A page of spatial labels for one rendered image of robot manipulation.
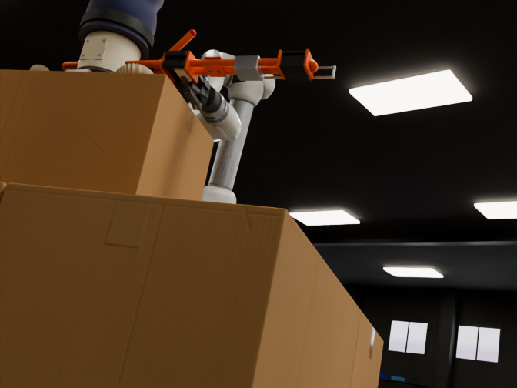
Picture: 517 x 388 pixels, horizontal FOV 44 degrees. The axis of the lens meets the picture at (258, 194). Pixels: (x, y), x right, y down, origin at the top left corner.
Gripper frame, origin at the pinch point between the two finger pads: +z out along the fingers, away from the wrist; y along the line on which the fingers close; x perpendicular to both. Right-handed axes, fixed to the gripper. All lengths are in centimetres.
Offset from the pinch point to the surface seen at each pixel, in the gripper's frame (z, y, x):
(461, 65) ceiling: -444, -277, -50
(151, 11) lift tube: 0.8, -19.0, 15.9
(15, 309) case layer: 79, 82, -32
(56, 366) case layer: 79, 87, -40
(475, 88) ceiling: -492, -277, -64
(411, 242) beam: -1036, -258, 41
